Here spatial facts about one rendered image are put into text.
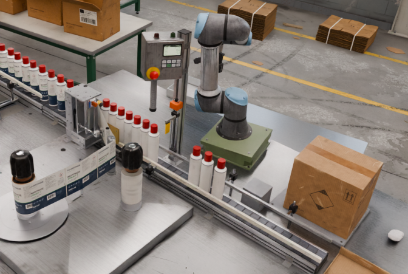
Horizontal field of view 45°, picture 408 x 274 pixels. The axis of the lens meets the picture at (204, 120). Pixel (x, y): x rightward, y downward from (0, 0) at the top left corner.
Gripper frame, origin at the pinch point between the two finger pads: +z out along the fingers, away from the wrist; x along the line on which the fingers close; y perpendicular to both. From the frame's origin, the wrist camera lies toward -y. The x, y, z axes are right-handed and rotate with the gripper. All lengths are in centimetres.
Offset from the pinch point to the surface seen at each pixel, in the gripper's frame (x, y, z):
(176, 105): -65, 11, -5
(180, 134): -50, 10, 14
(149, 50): -74, -1, -28
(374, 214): -39, 104, 27
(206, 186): -72, 34, 24
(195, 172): -72, 28, 20
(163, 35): -67, 0, -34
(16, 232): -126, -19, 41
